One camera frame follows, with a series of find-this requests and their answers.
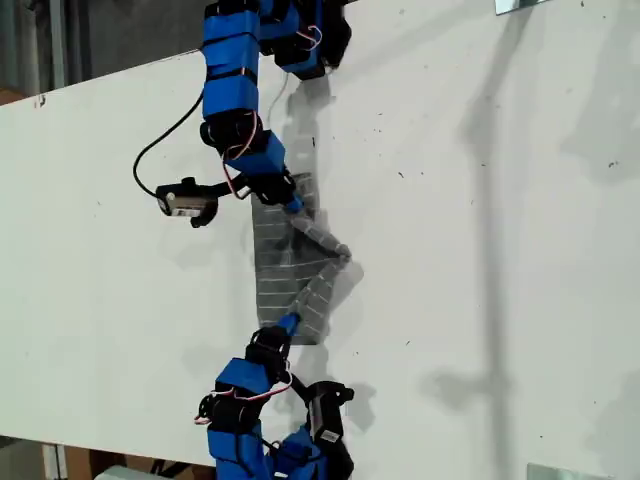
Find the white table leg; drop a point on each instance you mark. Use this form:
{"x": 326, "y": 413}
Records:
{"x": 54, "y": 462}

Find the grey striped square towel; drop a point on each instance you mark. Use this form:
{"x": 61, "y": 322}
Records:
{"x": 275, "y": 270}

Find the white box below table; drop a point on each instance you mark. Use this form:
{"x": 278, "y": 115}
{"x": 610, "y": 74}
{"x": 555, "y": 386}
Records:
{"x": 125, "y": 474}

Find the black camera stalk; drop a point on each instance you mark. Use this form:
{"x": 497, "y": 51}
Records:
{"x": 330, "y": 390}
{"x": 222, "y": 190}

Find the grey metal post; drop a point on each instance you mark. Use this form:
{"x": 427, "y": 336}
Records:
{"x": 57, "y": 45}

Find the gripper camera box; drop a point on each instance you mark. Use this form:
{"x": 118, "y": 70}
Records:
{"x": 182, "y": 202}
{"x": 325, "y": 420}

